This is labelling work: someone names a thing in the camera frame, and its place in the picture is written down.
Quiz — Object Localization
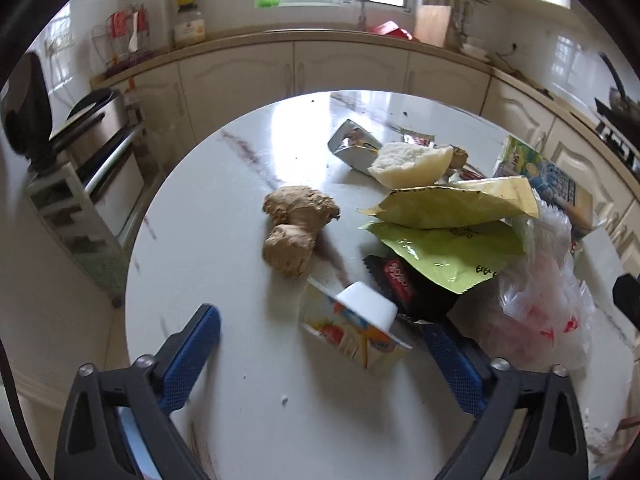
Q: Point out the cream kitchen cabinets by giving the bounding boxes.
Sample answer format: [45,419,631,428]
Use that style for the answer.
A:
[90,27,640,271]

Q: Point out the jar with yellow label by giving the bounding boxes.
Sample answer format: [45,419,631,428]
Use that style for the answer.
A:
[173,0,207,46]

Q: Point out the clear plastic bag red print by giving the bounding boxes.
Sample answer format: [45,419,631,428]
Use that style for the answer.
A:
[472,205,596,371]

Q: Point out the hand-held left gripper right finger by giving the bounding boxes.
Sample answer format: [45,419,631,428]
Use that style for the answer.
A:
[422,322,588,480]

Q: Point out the yellow-green snack bag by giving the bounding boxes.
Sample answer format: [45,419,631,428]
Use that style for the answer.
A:
[357,176,541,231]

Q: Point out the white yogurt cup colourful label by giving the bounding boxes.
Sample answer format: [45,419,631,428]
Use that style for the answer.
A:
[300,277,413,371]

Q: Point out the red basin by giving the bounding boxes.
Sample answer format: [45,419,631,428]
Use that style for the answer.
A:
[367,21,415,41]

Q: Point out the wooden cutting board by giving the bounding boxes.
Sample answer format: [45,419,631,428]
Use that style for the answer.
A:
[414,5,451,49]

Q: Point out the silver foil wrapper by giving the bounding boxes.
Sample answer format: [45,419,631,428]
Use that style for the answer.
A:
[327,119,383,176]

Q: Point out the black snack wrapper red label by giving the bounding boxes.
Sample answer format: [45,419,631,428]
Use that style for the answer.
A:
[362,255,461,323]

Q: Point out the blue yellow carton box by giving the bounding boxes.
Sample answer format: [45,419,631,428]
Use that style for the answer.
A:
[492,135,593,233]

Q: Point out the red candy wrapper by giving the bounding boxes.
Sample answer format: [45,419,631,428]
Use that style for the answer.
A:
[402,130,436,149]

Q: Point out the wire utensil rack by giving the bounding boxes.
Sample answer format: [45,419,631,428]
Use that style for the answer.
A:
[91,5,156,68]

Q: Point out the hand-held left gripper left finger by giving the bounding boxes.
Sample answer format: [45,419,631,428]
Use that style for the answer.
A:
[54,304,222,480]

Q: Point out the white bread piece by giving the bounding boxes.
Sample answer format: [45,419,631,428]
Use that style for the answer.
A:
[367,142,455,191]

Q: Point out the stainless steel appliance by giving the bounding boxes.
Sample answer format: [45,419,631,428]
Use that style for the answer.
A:
[50,87,147,241]

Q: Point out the white rolling cart green panels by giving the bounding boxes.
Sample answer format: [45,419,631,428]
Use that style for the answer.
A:
[25,160,127,308]

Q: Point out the black pan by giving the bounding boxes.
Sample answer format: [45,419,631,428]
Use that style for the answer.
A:
[597,52,640,112]

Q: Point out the stack of white dishes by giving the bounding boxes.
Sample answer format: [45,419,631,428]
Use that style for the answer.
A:
[460,37,489,59]

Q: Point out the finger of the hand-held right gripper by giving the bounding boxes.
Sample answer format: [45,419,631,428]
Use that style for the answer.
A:
[612,274,640,331]

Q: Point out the ginger root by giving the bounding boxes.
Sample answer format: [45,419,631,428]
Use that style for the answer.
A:
[262,186,342,278]

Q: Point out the green snack bag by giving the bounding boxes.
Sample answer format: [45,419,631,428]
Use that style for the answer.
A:
[359,221,526,295]

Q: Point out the gas stove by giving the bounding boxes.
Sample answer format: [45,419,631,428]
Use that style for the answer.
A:
[595,95,640,181]

